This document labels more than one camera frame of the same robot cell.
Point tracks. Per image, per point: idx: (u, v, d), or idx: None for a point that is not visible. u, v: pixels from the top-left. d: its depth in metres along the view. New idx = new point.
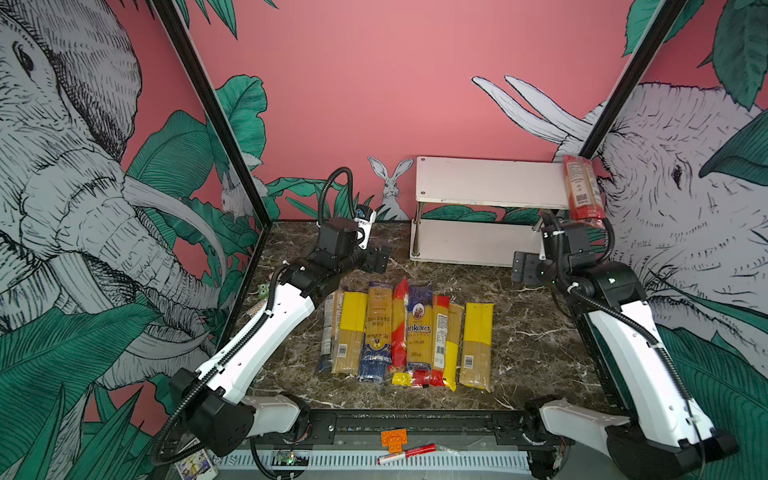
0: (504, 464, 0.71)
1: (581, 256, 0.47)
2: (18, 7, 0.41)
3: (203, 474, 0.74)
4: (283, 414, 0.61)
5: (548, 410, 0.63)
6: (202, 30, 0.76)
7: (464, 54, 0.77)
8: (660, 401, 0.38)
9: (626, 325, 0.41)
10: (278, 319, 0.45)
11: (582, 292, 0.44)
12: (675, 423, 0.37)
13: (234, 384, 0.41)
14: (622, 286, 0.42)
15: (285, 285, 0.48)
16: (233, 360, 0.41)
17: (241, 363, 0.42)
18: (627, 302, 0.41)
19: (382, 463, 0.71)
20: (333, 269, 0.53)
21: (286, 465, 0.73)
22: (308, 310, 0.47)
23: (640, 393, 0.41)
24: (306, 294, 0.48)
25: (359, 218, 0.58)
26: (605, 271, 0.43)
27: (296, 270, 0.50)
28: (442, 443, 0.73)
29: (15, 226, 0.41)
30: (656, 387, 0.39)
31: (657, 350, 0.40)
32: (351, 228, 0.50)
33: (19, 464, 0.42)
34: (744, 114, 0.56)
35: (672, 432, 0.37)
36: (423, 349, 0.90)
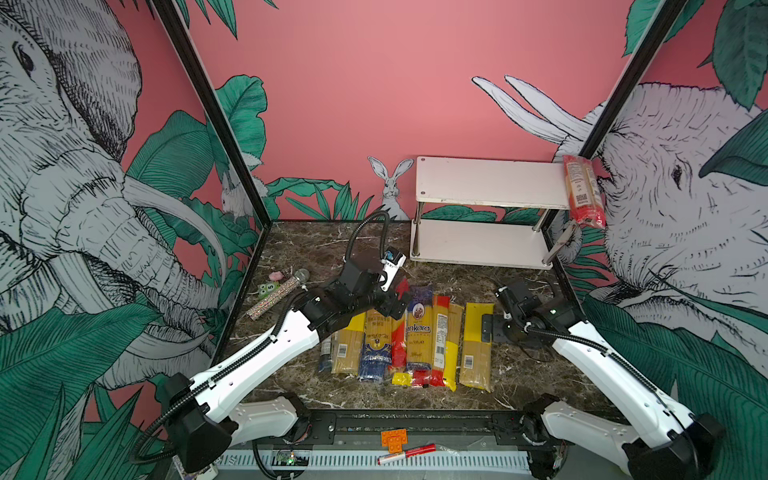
0: (504, 464, 0.71)
1: (527, 301, 0.58)
2: (19, 7, 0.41)
3: (204, 474, 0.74)
4: (277, 422, 0.61)
5: (550, 415, 0.63)
6: (202, 31, 0.76)
7: (464, 54, 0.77)
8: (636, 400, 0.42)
9: (579, 342, 0.48)
10: (280, 346, 0.45)
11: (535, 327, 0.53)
12: (656, 417, 0.41)
13: (220, 404, 0.41)
14: (562, 314, 0.52)
15: (295, 313, 0.49)
16: (225, 378, 0.42)
17: (232, 383, 0.42)
18: (576, 327, 0.50)
19: (382, 464, 0.71)
20: (348, 307, 0.53)
21: (287, 464, 0.73)
22: (312, 343, 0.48)
23: (622, 402, 0.45)
24: (313, 327, 0.48)
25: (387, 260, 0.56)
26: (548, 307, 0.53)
27: (310, 301, 0.50)
28: (442, 443, 0.73)
29: (15, 226, 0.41)
30: (626, 388, 0.43)
31: (613, 357, 0.46)
32: (376, 269, 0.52)
33: (19, 464, 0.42)
34: (744, 115, 0.56)
35: (659, 428, 0.40)
36: (423, 349, 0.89)
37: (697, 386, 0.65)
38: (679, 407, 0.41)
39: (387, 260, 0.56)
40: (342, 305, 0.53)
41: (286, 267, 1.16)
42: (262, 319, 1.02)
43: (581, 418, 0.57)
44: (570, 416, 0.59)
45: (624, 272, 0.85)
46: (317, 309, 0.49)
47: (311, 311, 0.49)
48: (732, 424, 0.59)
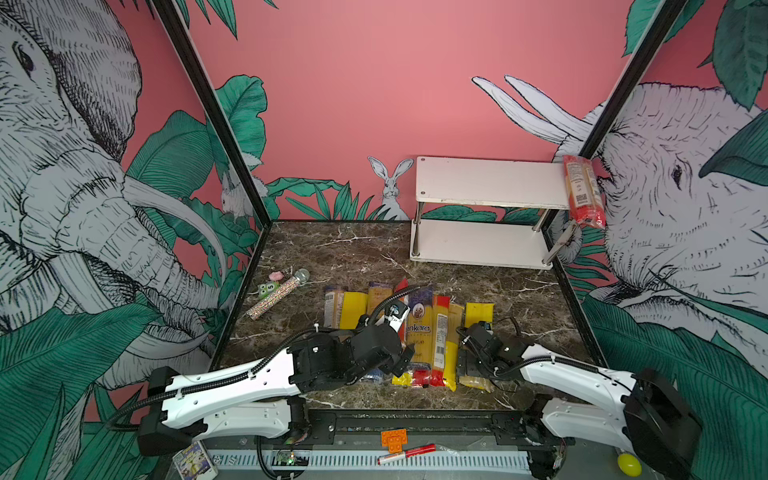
0: (504, 464, 0.71)
1: (491, 343, 0.67)
2: (18, 7, 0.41)
3: (204, 475, 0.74)
4: (265, 429, 0.61)
5: (551, 417, 0.62)
6: (202, 31, 0.76)
7: (464, 55, 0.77)
8: (590, 385, 0.48)
9: (533, 359, 0.57)
10: (255, 384, 0.43)
11: (502, 369, 0.61)
12: (608, 392, 0.46)
13: (178, 415, 0.41)
14: (516, 348, 0.61)
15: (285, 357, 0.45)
16: (190, 397, 0.42)
17: (196, 401, 0.41)
18: (530, 350, 0.59)
19: (382, 463, 0.71)
20: (341, 374, 0.47)
21: (287, 464, 0.73)
22: (290, 389, 0.45)
23: (586, 395, 0.50)
24: (292, 381, 0.43)
25: (393, 312, 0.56)
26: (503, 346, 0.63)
27: (306, 351, 0.46)
28: (441, 443, 0.73)
29: (15, 226, 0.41)
30: (580, 380, 0.50)
31: (559, 361, 0.54)
32: (390, 350, 0.46)
33: (19, 464, 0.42)
34: (744, 114, 0.56)
35: (614, 399, 0.45)
36: (423, 349, 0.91)
37: (697, 387, 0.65)
38: (621, 374, 0.47)
39: (392, 313, 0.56)
40: (337, 368, 0.48)
41: (286, 267, 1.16)
42: (262, 319, 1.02)
43: (577, 412, 0.58)
44: (567, 413, 0.59)
45: (625, 272, 0.85)
46: (314, 361, 0.45)
47: (304, 362, 0.45)
48: (732, 425, 0.58)
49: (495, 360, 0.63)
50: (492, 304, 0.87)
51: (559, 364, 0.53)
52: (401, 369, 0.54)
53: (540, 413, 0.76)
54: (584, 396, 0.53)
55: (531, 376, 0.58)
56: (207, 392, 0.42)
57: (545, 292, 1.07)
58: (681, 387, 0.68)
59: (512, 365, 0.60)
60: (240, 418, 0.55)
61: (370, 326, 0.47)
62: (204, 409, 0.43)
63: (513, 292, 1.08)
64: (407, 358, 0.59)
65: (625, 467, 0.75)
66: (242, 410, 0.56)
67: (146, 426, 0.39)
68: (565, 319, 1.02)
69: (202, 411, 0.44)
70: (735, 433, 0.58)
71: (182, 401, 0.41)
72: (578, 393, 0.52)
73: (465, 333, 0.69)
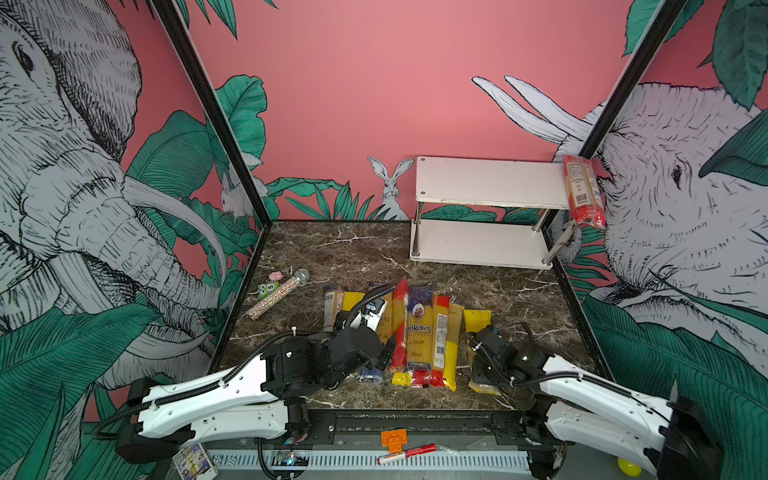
0: (504, 465, 0.71)
1: (504, 351, 0.63)
2: (19, 7, 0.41)
3: (204, 474, 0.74)
4: (260, 431, 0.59)
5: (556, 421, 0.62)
6: (202, 31, 0.76)
7: (464, 55, 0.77)
8: (621, 410, 0.47)
9: (556, 377, 0.53)
10: (227, 393, 0.42)
11: (519, 380, 0.58)
12: (642, 419, 0.44)
13: (153, 427, 0.42)
14: (533, 357, 0.58)
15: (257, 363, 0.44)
16: (164, 408, 0.42)
17: (170, 412, 0.42)
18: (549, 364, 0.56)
19: (382, 463, 0.71)
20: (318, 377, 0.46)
21: (287, 465, 0.73)
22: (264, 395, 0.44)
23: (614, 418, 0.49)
24: (265, 388, 0.42)
25: (371, 308, 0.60)
26: (519, 354, 0.59)
27: (280, 356, 0.45)
28: (442, 443, 0.73)
29: (15, 226, 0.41)
30: (610, 402, 0.48)
31: (586, 379, 0.51)
32: (367, 353, 0.45)
33: (19, 465, 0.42)
34: (743, 114, 0.57)
35: (651, 429, 0.44)
36: (423, 349, 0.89)
37: (697, 386, 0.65)
38: (656, 401, 0.45)
39: (371, 309, 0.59)
40: (313, 373, 0.47)
41: (286, 267, 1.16)
42: (261, 319, 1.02)
43: (587, 423, 0.57)
44: (575, 421, 0.59)
45: (625, 272, 0.85)
46: (287, 367, 0.44)
47: (278, 368, 0.44)
48: (732, 424, 0.59)
49: (510, 369, 0.60)
50: (489, 312, 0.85)
51: (585, 382, 0.51)
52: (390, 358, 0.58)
53: (541, 416, 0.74)
54: (611, 418, 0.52)
55: (549, 389, 0.55)
56: (180, 401, 0.42)
57: (545, 293, 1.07)
58: (681, 387, 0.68)
59: (531, 376, 0.57)
60: (231, 421, 0.55)
61: (346, 330, 0.45)
62: (180, 419, 0.44)
63: (513, 292, 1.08)
64: (388, 353, 0.58)
65: (624, 467, 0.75)
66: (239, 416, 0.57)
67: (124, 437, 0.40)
68: (565, 319, 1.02)
69: (178, 421, 0.44)
70: (735, 433, 0.58)
71: (155, 413, 0.41)
72: (606, 416, 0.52)
73: (475, 340, 0.65)
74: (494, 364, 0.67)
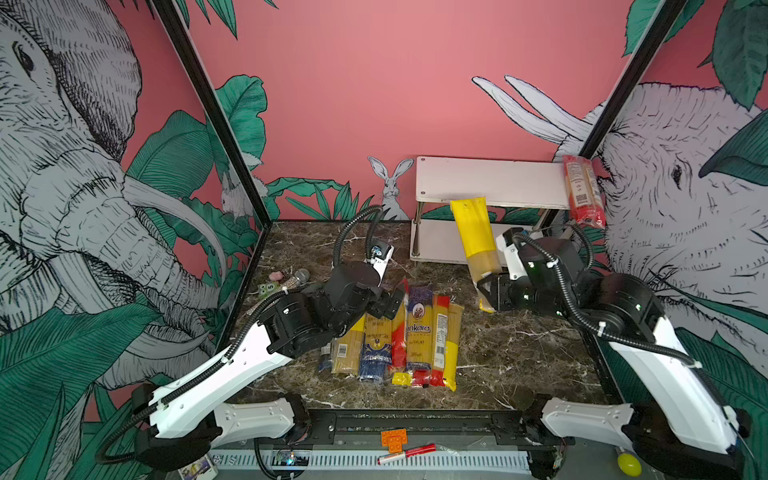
0: (504, 464, 0.71)
1: (580, 279, 0.38)
2: (18, 7, 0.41)
3: (204, 474, 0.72)
4: (271, 427, 0.61)
5: (553, 420, 0.62)
6: (202, 31, 0.76)
7: (464, 56, 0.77)
8: (701, 415, 0.37)
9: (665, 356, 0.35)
10: (236, 368, 0.39)
11: (617, 330, 0.35)
12: (718, 432, 0.36)
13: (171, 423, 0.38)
14: (645, 308, 0.35)
15: (258, 327, 0.41)
16: (175, 402, 0.38)
17: (182, 406, 0.38)
18: (659, 326, 0.36)
19: (382, 463, 0.71)
20: (326, 325, 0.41)
21: (287, 464, 0.73)
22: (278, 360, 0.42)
23: (673, 405, 0.39)
24: (273, 351, 0.39)
25: (375, 255, 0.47)
26: (623, 294, 0.36)
27: (277, 314, 0.41)
28: (442, 442, 0.73)
29: (15, 226, 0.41)
30: (697, 402, 0.36)
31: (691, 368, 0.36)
32: (367, 283, 0.42)
33: (19, 464, 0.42)
34: (744, 114, 0.56)
35: (718, 441, 0.36)
36: (423, 350, 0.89)
37: None
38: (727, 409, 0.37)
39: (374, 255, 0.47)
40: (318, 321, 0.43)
41: (286, 267, 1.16)
42: None
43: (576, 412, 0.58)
44: (566, 413, 0.60)
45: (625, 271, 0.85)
46: (288, 323, 0.40)
47: (280, 328, 0.40)
48: None
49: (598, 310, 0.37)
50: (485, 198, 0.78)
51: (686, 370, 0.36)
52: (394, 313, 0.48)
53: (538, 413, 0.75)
54: (664, 401, 0.40)
55: (619, 350, 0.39)
56: (188, 395, 0.38)
57: None
58: None
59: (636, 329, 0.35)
60: (247, 418, 0.54)
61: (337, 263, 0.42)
62: (194, 410, 0.40)
63: None
64: (396, 300, 0.55)
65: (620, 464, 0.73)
66: (252, 410, 0.56)
67: (143, 442, 0.37)
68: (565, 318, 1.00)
69: (192, 412, 0.40)
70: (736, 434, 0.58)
71: (168, 410, 0.38)
72: (659, 395, 0.40)
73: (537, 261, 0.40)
74: (569, 300, 0.41)
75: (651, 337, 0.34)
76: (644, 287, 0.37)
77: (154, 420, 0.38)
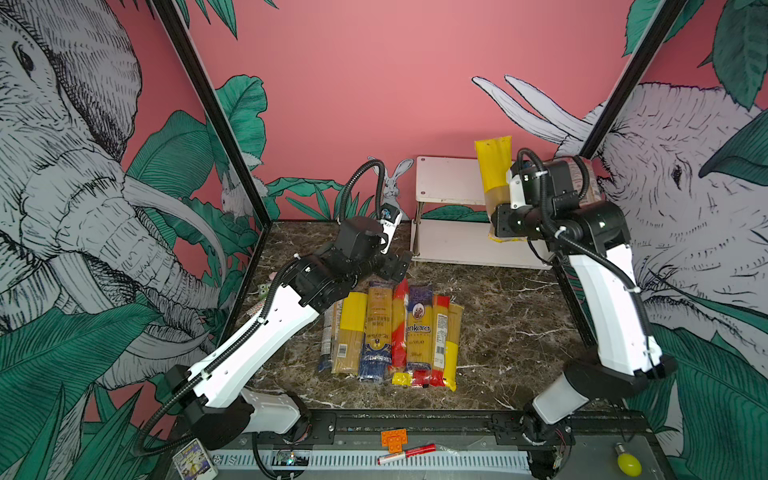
0: (504, 464, 0.71)
1: (565, 199, 0.43)
2: (18, 7, 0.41)
3: (203, 475, 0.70)
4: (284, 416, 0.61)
5: (541, 405, 0.64)
6: (202, 31, 0.76)
7: (464, 56, 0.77)
8: (621, 337, 0.41)
9: (607, 270, 0.39)
10: (272, 328, 0.41)
11: (571, 236, 0.40)
12: (632, 356, 0.40)
13: (218, 393, 0.39)
14: (612, 229, 0.39)
15: (285, 287, 0.43)
16: (219, 368, 0.39)
17: (227, 372, 0.39)
18: (615, 248, 0.39)
19: (382, 463, 0.71)
20: (346, 276, 0.46)
21: (287, 465, 0.73)
22: (310, 316, 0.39)
23: (604, 326, 0.43)
24: (307, 302, 0.42)
25: (384, 219, 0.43)
26: (594, 213, 0.39)
27: (300, 271, 0.44)
28: (442, 442, 0.73)
29: (15, 226, 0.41)
30: (622, 323, 0.40)
31: (632, 293, 0.40)
32: (376, 231, 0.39)
33: (19, 464, 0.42)
34: (744, 114, 0.56)
35: (629, 364, 0.41)
36: (423, 350, 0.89)
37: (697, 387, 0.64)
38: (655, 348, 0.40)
39: (383, 218, 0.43)
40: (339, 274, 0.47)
41: None
42: None
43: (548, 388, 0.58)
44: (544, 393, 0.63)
45: None
46: (313, 278, 0.43)
47: (304, 285, 0.43)
48: (732, 424, 0.59)
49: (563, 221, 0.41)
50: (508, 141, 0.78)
51: (627, 295, 0.40)
52: (401, 277, 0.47)
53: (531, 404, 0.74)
54: (597, 321, 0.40)
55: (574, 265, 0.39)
56: (234, 358, 0.40)
57: (546, 292, 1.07)
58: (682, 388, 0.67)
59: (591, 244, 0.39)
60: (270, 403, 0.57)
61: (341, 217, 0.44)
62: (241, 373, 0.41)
63: (513, 291, 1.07)
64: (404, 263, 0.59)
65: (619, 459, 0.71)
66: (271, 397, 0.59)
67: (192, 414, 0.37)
68: (565, 319, 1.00)
69: (239, 376, 0.41)
70: (734, 435, 0.58)
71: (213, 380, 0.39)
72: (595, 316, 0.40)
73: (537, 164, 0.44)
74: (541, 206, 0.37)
75: (601, 251, 0.38)
76: (620, 211, 0.40)
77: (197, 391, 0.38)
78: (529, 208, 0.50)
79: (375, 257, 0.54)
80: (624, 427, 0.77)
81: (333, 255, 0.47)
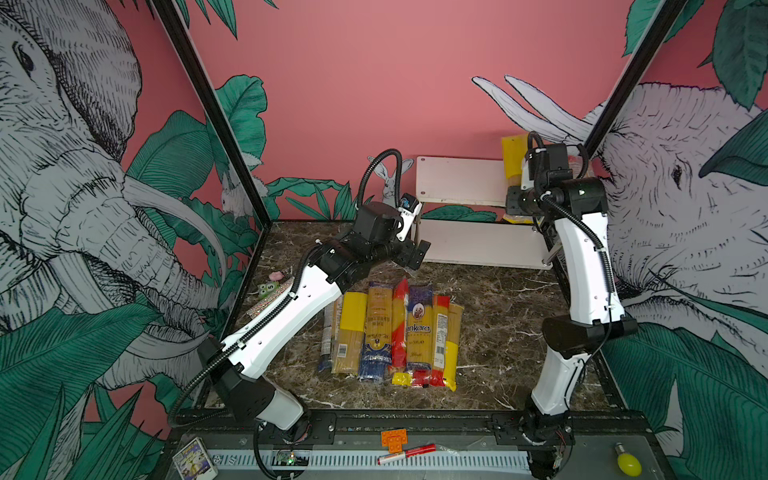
0: (504, 464, 0.71)
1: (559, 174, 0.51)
2: (18, 7, 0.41)
3: (203, 475, 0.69)
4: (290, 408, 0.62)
5: (538, 394, 0.66)
6: (202, 31, 0.76)
7: (464, 56, 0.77)
8: (587, 292, 0.47)
9: (580, 230, 0.46)
10: (300, 303, 0.44)
11: (553, 198, 0.48)
12: (594, 308, 0.46)
13: (253, 362, 0.42)
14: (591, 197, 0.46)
15: (313, 266, 0.46)
16: (254, 338, 0.42)
17: (261, 343, 0.42)
18: (591, 213, 0.46)
19: (382, 464, 0.71)
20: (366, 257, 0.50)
21: (287, 465, 0.73)
22: (333, 296, 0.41)
23: (576, 285, 0.50)
24: (333, 280, 0.46)
25: (403, 208, 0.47)
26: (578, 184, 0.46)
27: (325, 252, 0.48)
28: (442, 442, 0.73)
29: (15, 226, 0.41)
30: (589, 279, 0.47)
31: (600, 254, 0.46)
32: (392, 214, 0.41)
33: (19, 464, 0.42)
34: (744, 114, 0.56)
35: (589, 313, 0.47)
36: (423, 349, 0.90)
37: (697, 387, 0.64)
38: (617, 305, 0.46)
39: (402, 208, 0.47)
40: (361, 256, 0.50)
41: (286, 267, 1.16)
42: None
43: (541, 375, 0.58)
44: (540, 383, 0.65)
45: (625, 271, 0.85)
46: (334, 261, 0.46)
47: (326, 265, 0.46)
48: (732, 425, 0.58)
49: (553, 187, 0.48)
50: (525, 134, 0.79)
51: (596, 255, 0.46)
52: (417, 264, 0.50)
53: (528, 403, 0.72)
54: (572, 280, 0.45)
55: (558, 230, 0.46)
56: (268, 328, 0.42)
57: (546, 292, 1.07)
58: (682, 388, 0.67)
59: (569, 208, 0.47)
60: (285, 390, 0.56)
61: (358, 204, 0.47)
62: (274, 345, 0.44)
63: (513, 291, 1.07)
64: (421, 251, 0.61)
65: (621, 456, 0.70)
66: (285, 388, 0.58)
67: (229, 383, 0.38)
68: None
69: (272, 348, 0.44)
70: (734, 435, 0.58)
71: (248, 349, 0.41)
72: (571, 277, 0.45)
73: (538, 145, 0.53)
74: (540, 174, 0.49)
75: (576, 215, 0.46)
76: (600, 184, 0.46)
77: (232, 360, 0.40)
78: (533, 187, 0.56)
79: (393, 245, 0.58)
80: (623, 427, 0.77)
81: (353, 238, 0.50)
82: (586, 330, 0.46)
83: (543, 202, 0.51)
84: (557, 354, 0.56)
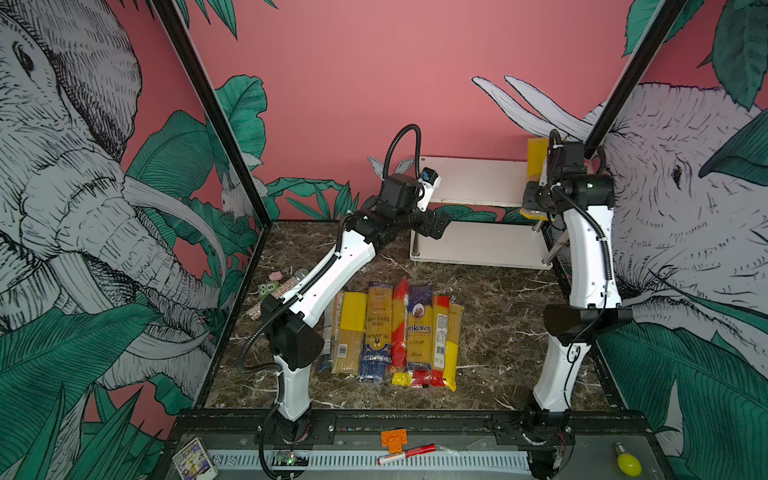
0: (504, 465, 0.71)
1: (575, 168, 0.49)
2: (18, 7, 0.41)
3: (204, 475, 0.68)
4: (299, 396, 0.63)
5: (538, 390, 0.67)
6: (202, 31, 0.76)
7: (463, 56, 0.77)
8: (585, 277, 0.51)
9: (583, 218, 0.50)
10: (345, 261, 0.50)
11: (561, 189, 0.53)
12: (590, 293, 0.49)
13: (311, 310, 0.48)
14: (599, 189, 0.50)
15: (350, 231, 0.53)
16: (309, 290, 0.48)
17: (316, 294, 0.48)
18: (598, 206, 0.50)
19: (382, 464, 0.71)
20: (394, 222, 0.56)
21: (287, 465, 0.73)
22: (371, 256, 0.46)
23: (576, 271, 0.53)
24: (370, 241, 0.52)
25: (423, 180, 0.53)
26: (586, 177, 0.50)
27: (359, 219, 0.54)
28: (442, 442, 0.73)
29: (15, 226, 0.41)
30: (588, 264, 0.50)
31: (602, 244, 0.50)
32: (415, 182, 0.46)
33: (19, 464, 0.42)
34: (744, 114, 0.56)
35: (586, 297, 0.50)
36: (423, 349, 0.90)
37: (697, 386, 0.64)
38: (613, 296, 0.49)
39: (423, 181, 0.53)
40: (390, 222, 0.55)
41: (286, 267, 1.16)
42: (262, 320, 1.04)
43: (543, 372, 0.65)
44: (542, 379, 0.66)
45: (625, 271, 0.85)
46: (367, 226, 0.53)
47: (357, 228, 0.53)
48: (732, 424, 0.59)
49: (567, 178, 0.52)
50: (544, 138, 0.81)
51: (598, 245, 0.49)
52: (439, 233, 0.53)
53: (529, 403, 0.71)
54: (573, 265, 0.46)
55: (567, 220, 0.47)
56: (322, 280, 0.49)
57: (546, 292, 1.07)
58: (682, 387, 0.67)
59: (575, 199, 0.51)
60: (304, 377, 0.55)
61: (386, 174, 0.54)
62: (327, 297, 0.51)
63: (513, 291, 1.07)
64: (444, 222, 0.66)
65: (621, 456, 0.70)
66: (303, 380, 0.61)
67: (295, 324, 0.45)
68: None
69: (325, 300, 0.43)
70: (734, 435, 0.58)
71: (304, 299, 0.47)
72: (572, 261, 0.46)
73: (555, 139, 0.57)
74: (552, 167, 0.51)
75: (583, 206, 0.50)
76: (609, 179, 0.50)
77: (294, 308, 0.47)
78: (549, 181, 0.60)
79: (415, 215, 0.63)
80: (623, 427, 0.77)
81: (380, 207, 0.57)
82: (580, 310, 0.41)
83: (553, 193, 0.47)
84: (556, 340, 0.58)
